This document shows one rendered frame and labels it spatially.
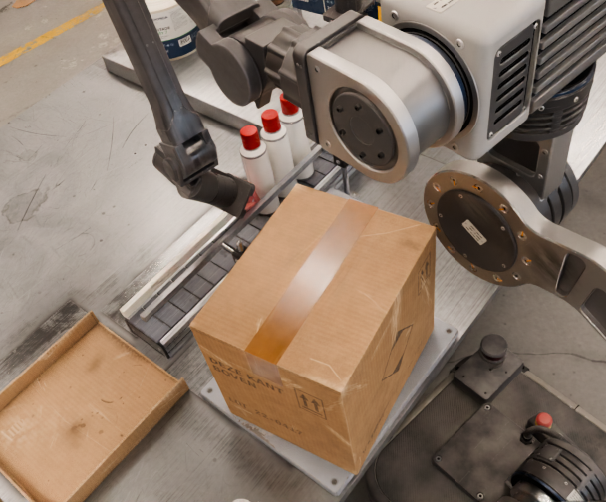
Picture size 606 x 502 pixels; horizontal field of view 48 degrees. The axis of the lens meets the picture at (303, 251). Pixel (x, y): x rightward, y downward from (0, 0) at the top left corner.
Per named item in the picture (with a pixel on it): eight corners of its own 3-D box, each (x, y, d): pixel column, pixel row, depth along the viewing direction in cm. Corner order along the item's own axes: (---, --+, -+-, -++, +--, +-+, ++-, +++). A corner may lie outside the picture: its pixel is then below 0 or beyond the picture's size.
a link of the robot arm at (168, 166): (172, 166, 109) (215, 140, 113) (133, 130, 114) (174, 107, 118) (183, 214, 119) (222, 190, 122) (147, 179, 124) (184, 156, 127)
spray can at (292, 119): (300, 161, 147) (286, 84, 132) (319, 169, 145) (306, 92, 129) (285, 175, 145) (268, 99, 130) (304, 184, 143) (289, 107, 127)
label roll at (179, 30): (154, 17, 194) (139, -31, 183) (218, 21, 189) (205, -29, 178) (124, 59, 183) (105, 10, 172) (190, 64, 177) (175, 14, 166)
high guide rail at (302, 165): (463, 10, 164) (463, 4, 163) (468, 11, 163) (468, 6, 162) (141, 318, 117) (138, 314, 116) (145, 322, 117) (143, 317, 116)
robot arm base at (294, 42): (316, 148, 73) (301, 53, 64) (268, 118, 77) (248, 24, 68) (372, 108, 76) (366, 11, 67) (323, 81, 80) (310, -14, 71)
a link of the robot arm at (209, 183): (186, 204, 116) (203, 176, 114) (162, 182, 119) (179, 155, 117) (211, 210, 121) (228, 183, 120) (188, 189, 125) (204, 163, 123)
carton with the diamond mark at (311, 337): (316, 283, 129) (296, 181, 109) (435, 327, 120) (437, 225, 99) (229, 413, 114) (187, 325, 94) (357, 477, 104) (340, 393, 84)
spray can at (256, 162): (266, 194, 142) (247, 118, 127) (285, 203, 140) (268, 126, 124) (250, 209, 140) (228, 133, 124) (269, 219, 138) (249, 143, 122)
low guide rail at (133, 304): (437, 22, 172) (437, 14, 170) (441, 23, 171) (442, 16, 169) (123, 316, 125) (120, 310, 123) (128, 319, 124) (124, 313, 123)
